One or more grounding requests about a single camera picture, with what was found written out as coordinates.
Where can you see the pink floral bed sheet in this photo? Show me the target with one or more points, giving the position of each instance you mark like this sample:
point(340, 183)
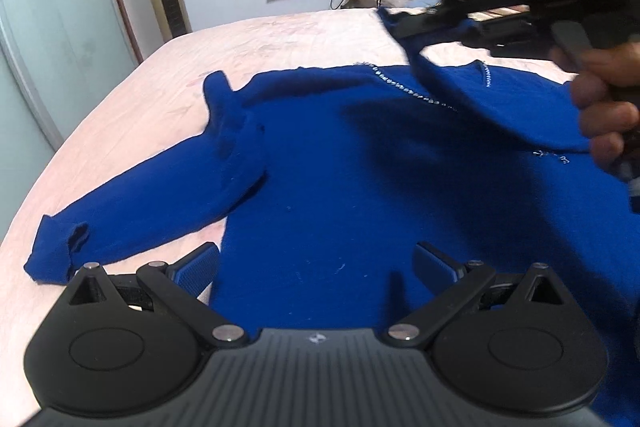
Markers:
point(158, 105)

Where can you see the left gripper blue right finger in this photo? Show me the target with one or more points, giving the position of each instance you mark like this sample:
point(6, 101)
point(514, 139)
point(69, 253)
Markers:
point(435, 270)

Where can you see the blue beaded knit sweater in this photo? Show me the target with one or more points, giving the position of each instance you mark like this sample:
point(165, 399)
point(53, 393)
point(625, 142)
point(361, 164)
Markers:
point(326, 178)

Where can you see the frosted glass wardrobe door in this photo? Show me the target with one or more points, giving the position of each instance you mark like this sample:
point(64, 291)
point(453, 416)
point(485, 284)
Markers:
point(59, 60)

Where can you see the person's right hand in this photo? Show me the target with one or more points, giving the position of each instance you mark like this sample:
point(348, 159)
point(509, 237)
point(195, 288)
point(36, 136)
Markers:
point(602, 120)

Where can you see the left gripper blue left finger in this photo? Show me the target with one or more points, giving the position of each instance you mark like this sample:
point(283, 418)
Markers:
point(196, 271)

